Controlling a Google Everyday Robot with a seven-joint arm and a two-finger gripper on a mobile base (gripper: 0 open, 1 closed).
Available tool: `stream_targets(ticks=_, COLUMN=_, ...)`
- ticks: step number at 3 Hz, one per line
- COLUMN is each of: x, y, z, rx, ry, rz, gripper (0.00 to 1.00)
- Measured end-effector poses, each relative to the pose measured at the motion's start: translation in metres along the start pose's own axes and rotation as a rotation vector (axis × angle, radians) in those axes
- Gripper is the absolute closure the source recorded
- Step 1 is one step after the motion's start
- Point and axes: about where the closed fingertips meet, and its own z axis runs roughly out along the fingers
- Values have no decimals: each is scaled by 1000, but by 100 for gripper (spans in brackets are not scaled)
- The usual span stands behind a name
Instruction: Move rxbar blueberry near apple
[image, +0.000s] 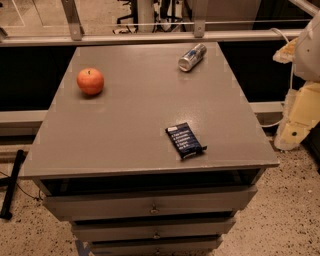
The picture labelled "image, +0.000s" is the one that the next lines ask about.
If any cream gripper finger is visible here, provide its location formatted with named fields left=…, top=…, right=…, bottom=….
left=274, top=121, right=310, bottom=151
left=273, top=38, right=298, bottom=64

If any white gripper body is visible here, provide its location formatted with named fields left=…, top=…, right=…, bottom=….
left=289, top=81, right=320, bottom=129

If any blue rxbar blueberry wrapper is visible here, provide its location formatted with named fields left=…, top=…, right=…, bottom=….
left=165, top=123, right=207, bottom=159

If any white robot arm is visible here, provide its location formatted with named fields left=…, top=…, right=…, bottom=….
left=273, top=12, right=320, bottom=150

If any red apple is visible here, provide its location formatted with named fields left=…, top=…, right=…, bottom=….
left=76, top=68, right=104, bottom=96

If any silver blue drink can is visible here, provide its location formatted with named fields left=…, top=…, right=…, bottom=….
left=178, top=44, right=207, bottom=72

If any top grey drawer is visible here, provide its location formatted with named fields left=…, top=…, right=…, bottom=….
left=44, top=185, right=257, bottom=221

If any grey drawer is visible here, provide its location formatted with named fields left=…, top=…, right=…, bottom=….
left=44, top=185, right=257, bottom=221
left=72, top=217, right=235, bottom=242
left=90, top=236, right=222, bottom=256

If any grey drawer cabinet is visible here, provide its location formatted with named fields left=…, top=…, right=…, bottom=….
left=20, top=41, right=280, bottom=256

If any bottom grey drawer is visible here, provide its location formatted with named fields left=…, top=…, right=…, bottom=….
left=90, top=236, right=222, bottom=256

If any grey metal railing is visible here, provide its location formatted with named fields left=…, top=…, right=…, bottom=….
left=0, top=0, right=319, bottom=47

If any middle grey drawer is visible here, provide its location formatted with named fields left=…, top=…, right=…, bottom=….
left=72, top=217, right=235, bottom=242

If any black stand leg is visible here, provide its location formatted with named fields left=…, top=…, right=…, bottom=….
left=0, top=150, right=25, bottom=220

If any white cable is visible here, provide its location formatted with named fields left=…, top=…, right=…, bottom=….
left=259, top=27, right=296, bottom=129

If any black thin floor cable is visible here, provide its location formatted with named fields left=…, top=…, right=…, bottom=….
left=0, top=171, right=44, bottom=202

